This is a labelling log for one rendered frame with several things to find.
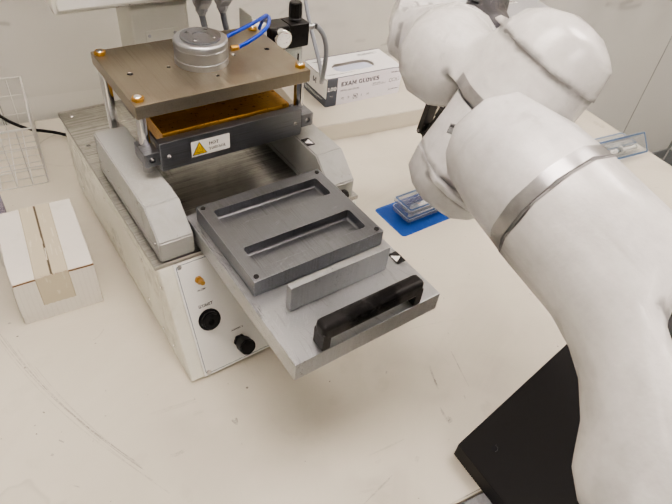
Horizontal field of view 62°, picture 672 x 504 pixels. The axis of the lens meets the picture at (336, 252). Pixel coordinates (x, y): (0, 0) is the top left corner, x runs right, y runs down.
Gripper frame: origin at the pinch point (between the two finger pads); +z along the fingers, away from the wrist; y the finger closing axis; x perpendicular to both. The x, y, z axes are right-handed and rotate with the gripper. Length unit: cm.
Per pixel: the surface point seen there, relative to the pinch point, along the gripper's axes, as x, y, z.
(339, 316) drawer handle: -49, 33, -16
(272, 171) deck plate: -36.8, -4.2, -8.0
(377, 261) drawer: -38.7, 27.0, -14.4
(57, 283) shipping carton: -73, -6, 3
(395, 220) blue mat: -9.7, 0.3, 10.0
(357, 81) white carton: 6.6, -38.6, 0.1
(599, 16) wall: 120, -49, 2
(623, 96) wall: 155, -44, 39
